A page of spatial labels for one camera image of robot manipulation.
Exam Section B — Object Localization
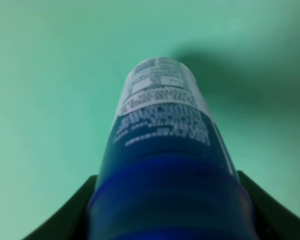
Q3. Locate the blue and white bottle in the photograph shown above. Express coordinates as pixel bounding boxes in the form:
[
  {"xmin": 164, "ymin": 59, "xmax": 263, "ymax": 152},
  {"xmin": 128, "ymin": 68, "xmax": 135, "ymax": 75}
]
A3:
[{"xmin": 87, "ymin": 57, "xmax": 258, "ymax": 240}]

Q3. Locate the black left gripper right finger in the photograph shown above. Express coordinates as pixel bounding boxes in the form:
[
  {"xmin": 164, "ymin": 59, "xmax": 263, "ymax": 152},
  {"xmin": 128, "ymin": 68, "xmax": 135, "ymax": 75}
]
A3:
[{"xmin": 237, "ymin": 170, "xmax": 300, "ymax": 240}]

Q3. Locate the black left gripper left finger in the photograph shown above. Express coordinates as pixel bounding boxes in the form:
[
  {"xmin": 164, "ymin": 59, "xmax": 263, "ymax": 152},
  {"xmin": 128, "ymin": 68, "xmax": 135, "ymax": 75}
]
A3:
[{"xmin": 24, "ymin": 175, "xmax": 98, "ymax": 240}]

